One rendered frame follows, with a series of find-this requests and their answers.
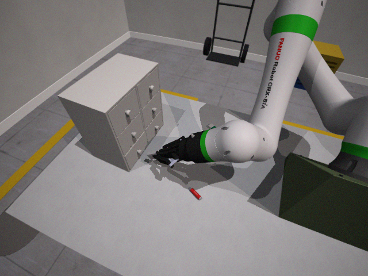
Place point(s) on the grey drawer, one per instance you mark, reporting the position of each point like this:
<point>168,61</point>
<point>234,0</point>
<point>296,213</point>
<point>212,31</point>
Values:
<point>129,135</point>
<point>124,111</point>
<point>151,109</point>
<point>154,126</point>
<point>148,86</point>
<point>136,150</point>

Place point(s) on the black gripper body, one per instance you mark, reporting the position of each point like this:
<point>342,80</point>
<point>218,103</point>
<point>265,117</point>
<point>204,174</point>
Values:
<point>182,152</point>

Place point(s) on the red cylinder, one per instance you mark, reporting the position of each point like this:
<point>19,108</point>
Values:
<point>195,193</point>

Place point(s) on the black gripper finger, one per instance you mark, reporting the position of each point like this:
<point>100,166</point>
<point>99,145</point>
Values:
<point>162,157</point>
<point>170,145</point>

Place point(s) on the small white chest of drawers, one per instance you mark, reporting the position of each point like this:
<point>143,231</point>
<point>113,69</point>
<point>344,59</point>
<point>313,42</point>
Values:
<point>88,101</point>

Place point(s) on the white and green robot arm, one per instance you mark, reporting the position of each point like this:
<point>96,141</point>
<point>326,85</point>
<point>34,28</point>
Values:
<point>291,54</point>

